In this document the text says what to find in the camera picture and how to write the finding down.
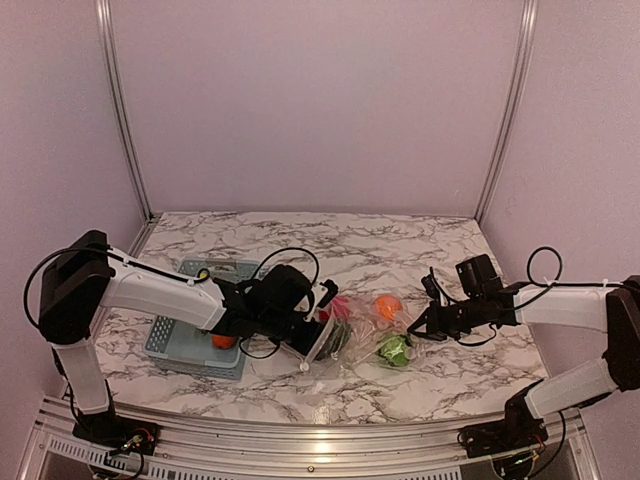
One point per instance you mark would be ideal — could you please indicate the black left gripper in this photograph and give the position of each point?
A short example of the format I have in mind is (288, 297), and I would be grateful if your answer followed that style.
(306, 345)

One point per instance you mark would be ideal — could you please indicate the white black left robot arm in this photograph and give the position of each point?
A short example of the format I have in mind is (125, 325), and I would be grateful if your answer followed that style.
(90, 275)

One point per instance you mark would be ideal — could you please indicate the pink fake fruit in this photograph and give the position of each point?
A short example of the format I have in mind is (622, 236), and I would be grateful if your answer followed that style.
(338, 308)

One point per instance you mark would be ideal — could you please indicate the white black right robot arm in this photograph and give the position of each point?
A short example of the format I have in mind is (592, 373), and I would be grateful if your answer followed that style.
(605, 307)

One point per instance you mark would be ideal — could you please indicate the aluminium frame post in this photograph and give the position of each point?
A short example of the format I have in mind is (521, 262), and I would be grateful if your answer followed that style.
(108, 42)
(515, 91)

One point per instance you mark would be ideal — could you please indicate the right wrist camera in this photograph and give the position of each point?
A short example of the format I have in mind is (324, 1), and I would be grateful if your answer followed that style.
(431, 287)

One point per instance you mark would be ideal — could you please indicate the clear polka dot zip bag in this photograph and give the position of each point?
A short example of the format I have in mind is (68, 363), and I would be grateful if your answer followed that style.
(368, 330)

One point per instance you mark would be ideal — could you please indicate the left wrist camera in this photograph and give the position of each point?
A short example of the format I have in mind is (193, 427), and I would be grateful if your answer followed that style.
(319, 296)

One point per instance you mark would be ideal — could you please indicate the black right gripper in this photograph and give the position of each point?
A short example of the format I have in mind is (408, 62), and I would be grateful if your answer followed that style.
(436, 327)

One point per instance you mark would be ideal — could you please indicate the right aluminium frame post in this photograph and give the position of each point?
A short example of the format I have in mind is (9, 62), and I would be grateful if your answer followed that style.
(515, 91)

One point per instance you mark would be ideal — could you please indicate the green fake lettuce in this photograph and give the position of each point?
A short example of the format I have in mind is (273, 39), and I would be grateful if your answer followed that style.
(395, 351)

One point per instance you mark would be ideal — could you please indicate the light blue plastic basket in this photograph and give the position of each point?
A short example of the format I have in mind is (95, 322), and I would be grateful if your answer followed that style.
(180, 347)

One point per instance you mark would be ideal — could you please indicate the orange green fake mango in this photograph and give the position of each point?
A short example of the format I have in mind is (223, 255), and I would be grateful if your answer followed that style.
(222, 342)

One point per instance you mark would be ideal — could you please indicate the front aluminium rail base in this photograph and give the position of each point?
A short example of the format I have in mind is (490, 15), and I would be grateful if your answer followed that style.
(194, 447)

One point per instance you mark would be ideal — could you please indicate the orange fake fruit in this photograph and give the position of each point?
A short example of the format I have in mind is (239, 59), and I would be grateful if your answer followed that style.
(388, 306)

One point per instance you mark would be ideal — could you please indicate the left aluminium frame post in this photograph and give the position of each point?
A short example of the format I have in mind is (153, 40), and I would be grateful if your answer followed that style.
(108, 42)

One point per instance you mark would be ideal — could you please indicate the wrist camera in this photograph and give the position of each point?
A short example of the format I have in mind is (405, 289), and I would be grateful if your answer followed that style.
(319, 296)
(431, 287)

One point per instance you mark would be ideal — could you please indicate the dark green fake pepper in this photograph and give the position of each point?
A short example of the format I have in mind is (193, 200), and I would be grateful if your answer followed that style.
(338, 338)

